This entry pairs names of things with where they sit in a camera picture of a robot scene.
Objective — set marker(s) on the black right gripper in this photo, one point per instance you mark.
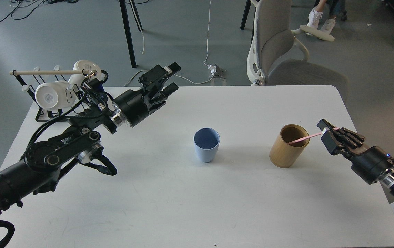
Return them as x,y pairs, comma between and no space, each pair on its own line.
372,164

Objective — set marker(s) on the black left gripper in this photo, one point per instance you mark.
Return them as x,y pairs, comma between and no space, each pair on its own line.
138,105

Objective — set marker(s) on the pink chopstick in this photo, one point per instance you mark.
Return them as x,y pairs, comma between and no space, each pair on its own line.
307,137

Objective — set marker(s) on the blue cup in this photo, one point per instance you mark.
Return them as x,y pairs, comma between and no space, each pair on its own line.
206,142

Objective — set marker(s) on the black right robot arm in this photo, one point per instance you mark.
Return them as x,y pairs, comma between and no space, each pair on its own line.
372,164

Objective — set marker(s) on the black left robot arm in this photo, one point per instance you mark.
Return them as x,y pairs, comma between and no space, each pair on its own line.
70,138

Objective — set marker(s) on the bamboo cylindrical holder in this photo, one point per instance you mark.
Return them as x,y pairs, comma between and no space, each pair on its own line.
283,154

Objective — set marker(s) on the grey office chair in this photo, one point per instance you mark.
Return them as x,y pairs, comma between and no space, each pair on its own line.
278,58

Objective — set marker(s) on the white mug rear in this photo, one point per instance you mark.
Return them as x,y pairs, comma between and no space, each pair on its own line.
86,67

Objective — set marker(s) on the white mug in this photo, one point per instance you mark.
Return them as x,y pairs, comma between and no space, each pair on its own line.
86,67
55,95

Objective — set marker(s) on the black table legs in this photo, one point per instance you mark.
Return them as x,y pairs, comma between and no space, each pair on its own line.
127,29

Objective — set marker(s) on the white sneaker right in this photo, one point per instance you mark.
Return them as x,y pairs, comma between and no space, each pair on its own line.
328,26

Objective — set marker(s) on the white sneaker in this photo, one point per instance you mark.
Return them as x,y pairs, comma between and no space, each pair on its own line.
328,26
314,18

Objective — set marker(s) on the white sneaker left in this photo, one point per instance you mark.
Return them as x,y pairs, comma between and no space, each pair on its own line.
314,18

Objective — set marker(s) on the white mug front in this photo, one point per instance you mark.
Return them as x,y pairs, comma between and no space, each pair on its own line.
55,95

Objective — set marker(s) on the black wire mug rack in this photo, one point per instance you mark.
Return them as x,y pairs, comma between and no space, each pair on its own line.
30,80

